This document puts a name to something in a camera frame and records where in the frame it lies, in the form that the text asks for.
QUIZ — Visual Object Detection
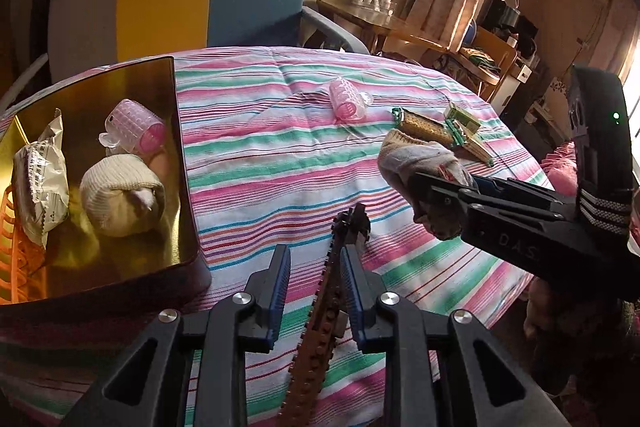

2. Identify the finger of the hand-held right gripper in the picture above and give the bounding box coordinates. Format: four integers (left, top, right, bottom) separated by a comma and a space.
409, 171, 566, 214
412, 199, 483, 229

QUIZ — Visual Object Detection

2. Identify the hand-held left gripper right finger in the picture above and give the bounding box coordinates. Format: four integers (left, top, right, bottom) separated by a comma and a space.
340, 247, 573, 427

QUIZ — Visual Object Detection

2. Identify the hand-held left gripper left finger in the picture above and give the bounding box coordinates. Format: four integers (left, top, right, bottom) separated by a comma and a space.
75, 244, 293, 427

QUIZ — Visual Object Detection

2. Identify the white beige sock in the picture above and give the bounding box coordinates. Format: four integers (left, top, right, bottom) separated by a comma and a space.
377, 129, 481, 240

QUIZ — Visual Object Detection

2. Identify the cracker packet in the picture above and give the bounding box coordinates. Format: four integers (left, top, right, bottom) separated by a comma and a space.
391, 107, 468, 150
450, 127, 496, 166

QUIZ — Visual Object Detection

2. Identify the brown toothed hair clip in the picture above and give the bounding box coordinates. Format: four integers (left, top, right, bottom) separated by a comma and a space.
280, 203, 372, 427

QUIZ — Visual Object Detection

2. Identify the green white carton box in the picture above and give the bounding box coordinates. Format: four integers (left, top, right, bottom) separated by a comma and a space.
445, 103, 482, 132

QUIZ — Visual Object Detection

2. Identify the pink hair roller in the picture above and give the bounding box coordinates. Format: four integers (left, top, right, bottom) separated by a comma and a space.
98, 99, 167, 158
327, 78, 375, 124

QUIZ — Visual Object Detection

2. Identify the white sock ball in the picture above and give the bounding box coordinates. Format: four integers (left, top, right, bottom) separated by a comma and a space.
80, 154, 166, 239

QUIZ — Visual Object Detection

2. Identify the gold metal tin container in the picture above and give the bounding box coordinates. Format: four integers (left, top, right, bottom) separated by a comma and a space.
0, 56, 202, 305

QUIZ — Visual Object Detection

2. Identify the white snack packet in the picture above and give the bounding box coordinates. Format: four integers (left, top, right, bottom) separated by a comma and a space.
12, 108, 71, 248

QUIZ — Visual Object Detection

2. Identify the orange plastic basket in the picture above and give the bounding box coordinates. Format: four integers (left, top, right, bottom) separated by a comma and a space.
0, 184, 48, 305

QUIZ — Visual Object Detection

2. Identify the person's right forearm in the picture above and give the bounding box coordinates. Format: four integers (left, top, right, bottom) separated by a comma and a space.
577, 187, 640, 258

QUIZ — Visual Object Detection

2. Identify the person's right hand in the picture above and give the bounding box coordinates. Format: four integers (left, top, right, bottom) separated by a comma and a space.
522, 279, 568, 350

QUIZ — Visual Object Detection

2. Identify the pink blanket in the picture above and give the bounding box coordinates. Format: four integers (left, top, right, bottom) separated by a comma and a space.
542, 141, 583, 200

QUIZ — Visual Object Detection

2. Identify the pink green striped tablecloth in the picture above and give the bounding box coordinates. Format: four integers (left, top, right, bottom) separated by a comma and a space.
0, 46, 553, 427

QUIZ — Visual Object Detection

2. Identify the wooden chair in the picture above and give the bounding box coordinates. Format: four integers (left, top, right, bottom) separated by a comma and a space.
387, 27, 518, 102

